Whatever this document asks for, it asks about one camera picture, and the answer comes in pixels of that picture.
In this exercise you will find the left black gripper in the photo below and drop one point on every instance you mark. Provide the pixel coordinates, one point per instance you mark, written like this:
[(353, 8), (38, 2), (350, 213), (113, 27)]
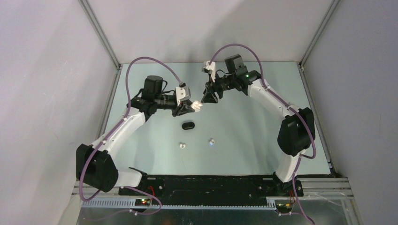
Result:
[(187, 109)]

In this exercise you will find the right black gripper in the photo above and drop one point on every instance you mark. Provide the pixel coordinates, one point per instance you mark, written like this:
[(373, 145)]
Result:
[(210, 96)]

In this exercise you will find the white earbud charging case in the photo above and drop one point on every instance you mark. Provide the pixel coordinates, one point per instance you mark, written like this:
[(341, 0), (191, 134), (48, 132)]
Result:
[(196, 106)]

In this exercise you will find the black earbud charging case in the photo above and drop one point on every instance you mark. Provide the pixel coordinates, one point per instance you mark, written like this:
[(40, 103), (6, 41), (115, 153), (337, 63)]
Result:
[(188, 125)]

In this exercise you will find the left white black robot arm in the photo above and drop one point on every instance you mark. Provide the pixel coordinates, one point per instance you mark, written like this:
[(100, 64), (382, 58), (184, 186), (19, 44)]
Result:
[(95, 164)]

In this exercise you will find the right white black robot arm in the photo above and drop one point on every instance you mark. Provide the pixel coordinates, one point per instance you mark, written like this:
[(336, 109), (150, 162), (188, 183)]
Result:
[(297, 130)]

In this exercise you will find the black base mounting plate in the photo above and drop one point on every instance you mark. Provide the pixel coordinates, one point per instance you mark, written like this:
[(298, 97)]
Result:
[(216, 190)]

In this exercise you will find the left controller board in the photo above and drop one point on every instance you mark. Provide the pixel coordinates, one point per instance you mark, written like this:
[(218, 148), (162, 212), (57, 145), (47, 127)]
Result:
[(141, 202)]

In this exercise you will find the controller board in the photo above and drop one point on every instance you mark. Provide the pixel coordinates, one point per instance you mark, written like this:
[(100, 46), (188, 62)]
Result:
[(284, 208), (141, 202)]

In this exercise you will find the right controller board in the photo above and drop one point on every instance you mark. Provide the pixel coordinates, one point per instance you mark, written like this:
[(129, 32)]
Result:
[(284, 208)]

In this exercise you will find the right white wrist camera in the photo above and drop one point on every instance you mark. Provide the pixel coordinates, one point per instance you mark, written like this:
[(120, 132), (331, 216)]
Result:
[(209, 67)]

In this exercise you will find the aluminium frame rail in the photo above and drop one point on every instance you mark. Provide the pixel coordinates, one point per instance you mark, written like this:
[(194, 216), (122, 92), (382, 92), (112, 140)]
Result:
[(313, 189)]

